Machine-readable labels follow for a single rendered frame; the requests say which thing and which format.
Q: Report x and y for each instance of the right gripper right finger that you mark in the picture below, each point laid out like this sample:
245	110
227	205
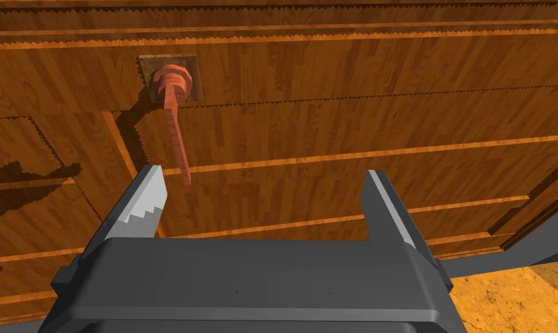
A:
383	208

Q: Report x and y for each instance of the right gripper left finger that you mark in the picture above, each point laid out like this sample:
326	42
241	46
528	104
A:
140	203

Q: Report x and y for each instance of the brown wooden door leaf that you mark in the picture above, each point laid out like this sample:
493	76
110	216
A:
306	115

